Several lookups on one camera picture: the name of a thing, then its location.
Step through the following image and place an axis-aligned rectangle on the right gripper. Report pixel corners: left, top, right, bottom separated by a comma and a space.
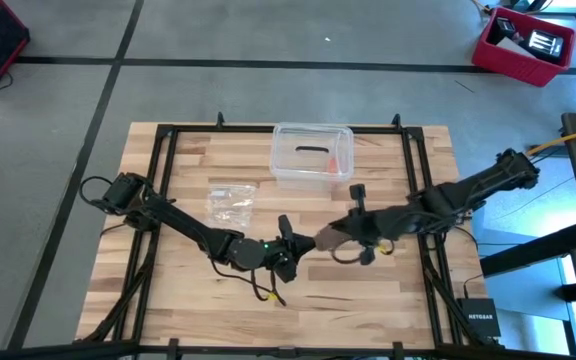
328, 197, 400, 267

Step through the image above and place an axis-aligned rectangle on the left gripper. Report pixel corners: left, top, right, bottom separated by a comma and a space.
261, 233, 317, 284

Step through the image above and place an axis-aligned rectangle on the brown elastic bandage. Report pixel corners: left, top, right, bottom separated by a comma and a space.
313, 224, 350, 253

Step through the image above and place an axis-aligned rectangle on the clear plastic zip bag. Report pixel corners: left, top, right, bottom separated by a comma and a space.
203, 182, 258, 230

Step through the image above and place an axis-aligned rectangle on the red plastic crate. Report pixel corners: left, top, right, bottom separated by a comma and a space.
470, 6, 576, 88

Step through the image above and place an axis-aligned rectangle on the small black device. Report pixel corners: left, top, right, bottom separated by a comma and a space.
493, 15, 520, 40

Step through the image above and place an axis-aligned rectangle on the black silver device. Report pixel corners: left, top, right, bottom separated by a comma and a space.
519, 28, 565, 64

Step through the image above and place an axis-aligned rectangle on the black cable yellow connector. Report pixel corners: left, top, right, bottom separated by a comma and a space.
331, 238, 396, 265
210, 257, 288, 307

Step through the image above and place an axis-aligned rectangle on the black metal table frame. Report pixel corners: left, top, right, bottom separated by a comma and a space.
0, 111, 576, 360

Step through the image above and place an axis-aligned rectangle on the black network switch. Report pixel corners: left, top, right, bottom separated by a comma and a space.
456, 297, 503, 339

